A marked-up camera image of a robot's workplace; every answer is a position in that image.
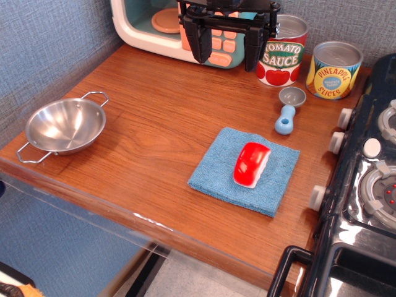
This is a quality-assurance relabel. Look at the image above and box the silver metal pot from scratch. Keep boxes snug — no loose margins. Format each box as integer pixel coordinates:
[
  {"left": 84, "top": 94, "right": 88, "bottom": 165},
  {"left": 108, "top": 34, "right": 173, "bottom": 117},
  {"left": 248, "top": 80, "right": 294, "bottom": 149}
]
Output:
[{"left": 16, "top": 91, "right": 110, "bottom": 164}]

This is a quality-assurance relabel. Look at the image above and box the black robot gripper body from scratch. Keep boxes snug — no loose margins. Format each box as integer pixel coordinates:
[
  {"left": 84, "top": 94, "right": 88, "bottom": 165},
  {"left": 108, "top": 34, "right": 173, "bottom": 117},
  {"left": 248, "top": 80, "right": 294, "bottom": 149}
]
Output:
[{"left": 178, "top": 1, "right": 280, "bottom": 38}]

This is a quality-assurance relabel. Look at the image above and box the white stove knob middle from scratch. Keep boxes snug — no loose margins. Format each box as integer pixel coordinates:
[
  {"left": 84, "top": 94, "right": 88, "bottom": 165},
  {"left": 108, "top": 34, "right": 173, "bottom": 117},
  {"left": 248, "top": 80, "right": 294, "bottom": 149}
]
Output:
[{"left": 328, "top": 132, "right": 345, "bottom": 155}]

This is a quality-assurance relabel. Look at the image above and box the red toy sushi piece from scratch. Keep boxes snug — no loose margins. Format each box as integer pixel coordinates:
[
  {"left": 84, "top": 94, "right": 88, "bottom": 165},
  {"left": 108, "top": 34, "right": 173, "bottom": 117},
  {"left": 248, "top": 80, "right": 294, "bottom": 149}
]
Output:
[{"left": 233, "top": 142, "right": 272, "bottom": 189}]

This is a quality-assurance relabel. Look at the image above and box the white stove knob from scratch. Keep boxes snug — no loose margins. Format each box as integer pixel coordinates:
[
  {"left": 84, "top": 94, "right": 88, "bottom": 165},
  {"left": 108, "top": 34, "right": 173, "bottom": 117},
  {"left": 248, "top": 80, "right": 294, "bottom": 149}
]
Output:
[
  {"left": 309, "top": 185, "right": 326, "bottom": 212},
  {"left": 337, "top": 108, "right": 353, "bottom": 130},
  {"left": 328, "top": 132, "right": 345, "bottom": 155}
]

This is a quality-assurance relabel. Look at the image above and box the white stove knob lower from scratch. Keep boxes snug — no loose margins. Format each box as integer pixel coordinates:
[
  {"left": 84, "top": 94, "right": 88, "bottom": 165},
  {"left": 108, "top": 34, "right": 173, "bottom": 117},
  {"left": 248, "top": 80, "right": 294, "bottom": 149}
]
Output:
[{"left": 309, "top": 185, "right": 326, "bottom": 212}]

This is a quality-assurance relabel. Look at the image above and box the blue folded cloth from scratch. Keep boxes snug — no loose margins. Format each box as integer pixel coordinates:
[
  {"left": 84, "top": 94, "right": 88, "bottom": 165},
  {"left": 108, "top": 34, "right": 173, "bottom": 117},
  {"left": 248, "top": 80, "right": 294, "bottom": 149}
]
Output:
[{"left": 188, "top": 127, "right": 300, "bottom": 217}]

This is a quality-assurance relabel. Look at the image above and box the white stove knob upper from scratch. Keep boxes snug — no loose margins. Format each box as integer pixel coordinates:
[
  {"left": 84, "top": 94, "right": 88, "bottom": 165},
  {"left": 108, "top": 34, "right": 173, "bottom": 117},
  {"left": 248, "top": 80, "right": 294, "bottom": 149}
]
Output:
[{"left": 337, "top": 108, "right": 353, "bottom": 130}]

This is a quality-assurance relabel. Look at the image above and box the blue grey measuring scoop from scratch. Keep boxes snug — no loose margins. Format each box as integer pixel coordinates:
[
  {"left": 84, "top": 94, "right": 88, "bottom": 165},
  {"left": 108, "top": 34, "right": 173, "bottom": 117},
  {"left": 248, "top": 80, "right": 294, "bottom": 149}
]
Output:
[{"left": 275, "top": 87, "right": 306, "bottom": 136}]

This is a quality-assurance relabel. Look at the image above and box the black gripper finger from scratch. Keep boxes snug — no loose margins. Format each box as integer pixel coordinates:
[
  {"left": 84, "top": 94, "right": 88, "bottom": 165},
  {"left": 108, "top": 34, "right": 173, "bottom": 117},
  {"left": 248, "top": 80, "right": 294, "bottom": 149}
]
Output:
[
  {"left": 181, "top": 15, "right": 212, "bottom": 64},
  {"left": 244, "top": 27, "right": 269, "bottom": 72}
]

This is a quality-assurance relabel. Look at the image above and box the black toy stove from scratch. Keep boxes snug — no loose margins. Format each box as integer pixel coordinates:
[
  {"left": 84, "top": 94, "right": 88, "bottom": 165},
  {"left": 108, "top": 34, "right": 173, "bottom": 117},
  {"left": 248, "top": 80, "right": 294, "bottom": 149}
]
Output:
[{"left": 268, "top": 54, "right": 395, "bottom": 296}]

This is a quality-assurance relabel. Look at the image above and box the toy microwave oven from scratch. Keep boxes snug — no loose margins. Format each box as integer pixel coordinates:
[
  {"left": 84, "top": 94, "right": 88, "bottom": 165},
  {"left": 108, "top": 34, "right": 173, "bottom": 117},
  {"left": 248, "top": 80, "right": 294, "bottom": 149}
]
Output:
[{"left": 110, "top": 0, "right": 244, "bottom": 69}]

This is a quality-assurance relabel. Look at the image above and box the pineapple slices can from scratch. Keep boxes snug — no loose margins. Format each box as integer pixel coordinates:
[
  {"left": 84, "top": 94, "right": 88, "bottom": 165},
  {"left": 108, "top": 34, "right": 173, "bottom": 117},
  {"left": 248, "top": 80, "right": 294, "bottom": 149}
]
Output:
[{"left": 306, "top": 41, "right": 363, "bottom": 100}]

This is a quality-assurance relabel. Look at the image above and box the tomato sauce can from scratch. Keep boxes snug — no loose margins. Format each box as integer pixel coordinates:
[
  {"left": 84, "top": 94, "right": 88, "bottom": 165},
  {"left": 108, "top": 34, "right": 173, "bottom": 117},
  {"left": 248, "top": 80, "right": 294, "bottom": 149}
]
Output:
[{"left": 256, "top": 14, "right": 309, "bottom": 87}]

